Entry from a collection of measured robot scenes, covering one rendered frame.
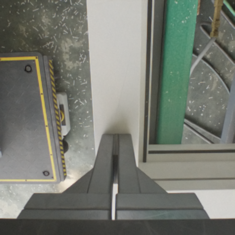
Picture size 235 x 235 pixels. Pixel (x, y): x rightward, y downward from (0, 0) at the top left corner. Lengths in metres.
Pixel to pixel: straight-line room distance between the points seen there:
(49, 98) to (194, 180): 0.74
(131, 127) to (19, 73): 0.77
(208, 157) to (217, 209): 0.07
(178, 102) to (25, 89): 0.75
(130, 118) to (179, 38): 0.12
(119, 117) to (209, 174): 0.14
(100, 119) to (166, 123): 0.11
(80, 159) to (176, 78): 1.14
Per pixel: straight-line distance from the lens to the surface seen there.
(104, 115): 0.15
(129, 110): 0.15
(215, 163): 0.27
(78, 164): 1.33
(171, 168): 0.24
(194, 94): 1.20
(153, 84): 0.23
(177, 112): 0.24
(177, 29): 0.23
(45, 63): 0.83
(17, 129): 0.96
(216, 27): 0.95
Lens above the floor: 1.08
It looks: 73 degrees down
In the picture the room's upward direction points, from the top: 177 degrees counter-clockwise
